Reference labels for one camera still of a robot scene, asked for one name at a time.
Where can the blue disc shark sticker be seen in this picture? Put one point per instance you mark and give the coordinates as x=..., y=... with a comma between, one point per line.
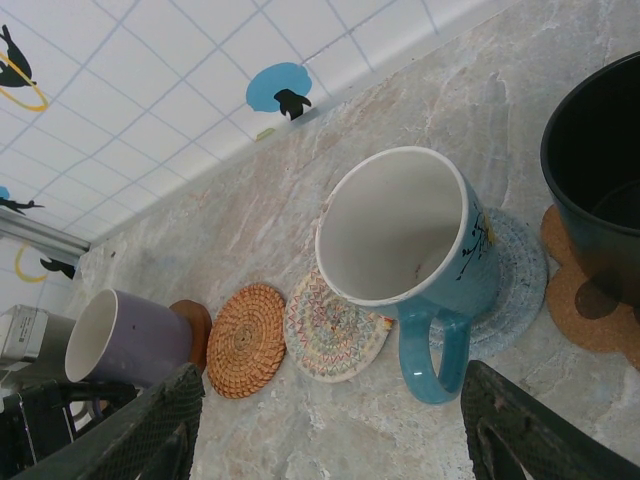
x=15, y=204

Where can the purple ceramic mug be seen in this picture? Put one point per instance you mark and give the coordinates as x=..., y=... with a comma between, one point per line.
x=135, y=340

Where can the aluminium frame post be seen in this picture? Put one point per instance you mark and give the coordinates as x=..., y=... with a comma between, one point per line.
x=40, y=232

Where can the plain round wooden coaster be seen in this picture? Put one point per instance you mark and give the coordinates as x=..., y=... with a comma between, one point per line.
x=200, y=330

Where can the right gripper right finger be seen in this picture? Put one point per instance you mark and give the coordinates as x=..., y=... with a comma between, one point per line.
x=530, y=440

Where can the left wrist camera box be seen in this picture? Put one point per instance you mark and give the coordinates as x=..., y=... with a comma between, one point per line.
x=30, y=330

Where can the woven rattan coaster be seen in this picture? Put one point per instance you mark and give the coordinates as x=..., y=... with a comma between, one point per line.
x=245, y=340

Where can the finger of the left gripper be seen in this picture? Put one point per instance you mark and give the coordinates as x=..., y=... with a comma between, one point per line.
x=100, y=391

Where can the black mug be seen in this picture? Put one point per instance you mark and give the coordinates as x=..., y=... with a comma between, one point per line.
x=600, y=150

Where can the cork paw-shaped coaster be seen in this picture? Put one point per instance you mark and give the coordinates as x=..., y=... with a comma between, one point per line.
x=565, y=310

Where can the blue disc seal sticker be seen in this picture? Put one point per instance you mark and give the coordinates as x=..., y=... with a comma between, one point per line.
x=275, y=87

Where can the teal ceramic mug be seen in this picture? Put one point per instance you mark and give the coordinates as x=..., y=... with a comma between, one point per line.
x=400, y=225

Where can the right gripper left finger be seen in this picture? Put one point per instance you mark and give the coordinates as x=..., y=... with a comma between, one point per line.
x=140, y=435

